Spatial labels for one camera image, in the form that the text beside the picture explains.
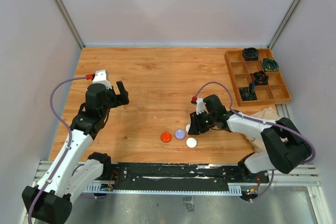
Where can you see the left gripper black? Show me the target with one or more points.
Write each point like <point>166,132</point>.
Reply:
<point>118,99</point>

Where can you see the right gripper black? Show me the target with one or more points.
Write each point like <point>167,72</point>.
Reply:
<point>196,128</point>

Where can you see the white earbud charging case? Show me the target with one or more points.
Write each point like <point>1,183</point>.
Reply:
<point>191,142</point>

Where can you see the purple earbud charging case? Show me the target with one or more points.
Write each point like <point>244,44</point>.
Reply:
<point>179,134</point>

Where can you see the orange earbud charging case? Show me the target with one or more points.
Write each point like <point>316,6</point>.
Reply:
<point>166,137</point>

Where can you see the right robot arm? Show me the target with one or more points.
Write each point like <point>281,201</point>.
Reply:
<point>285,147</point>

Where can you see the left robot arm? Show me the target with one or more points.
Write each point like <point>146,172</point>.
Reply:
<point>52,198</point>

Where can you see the dark blue rolled sock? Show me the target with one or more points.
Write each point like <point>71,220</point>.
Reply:
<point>248,93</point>

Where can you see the wooden compartment tray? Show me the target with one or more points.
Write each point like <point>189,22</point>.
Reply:
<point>240,71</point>

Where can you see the beige cloth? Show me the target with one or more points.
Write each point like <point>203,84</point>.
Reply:
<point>268,114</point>

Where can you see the black orange rolled sock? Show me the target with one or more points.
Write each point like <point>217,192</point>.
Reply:
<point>260,78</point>

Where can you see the dark green rolled sock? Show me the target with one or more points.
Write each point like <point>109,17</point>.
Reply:
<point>269,65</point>

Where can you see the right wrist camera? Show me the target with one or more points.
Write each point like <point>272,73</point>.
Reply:
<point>200,105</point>

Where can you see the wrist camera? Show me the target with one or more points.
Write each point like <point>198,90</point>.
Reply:
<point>200,105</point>
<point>100,77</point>

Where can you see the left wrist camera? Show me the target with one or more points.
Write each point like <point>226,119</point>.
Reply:
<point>100,77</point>

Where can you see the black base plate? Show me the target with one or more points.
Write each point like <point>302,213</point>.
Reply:
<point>178,177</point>

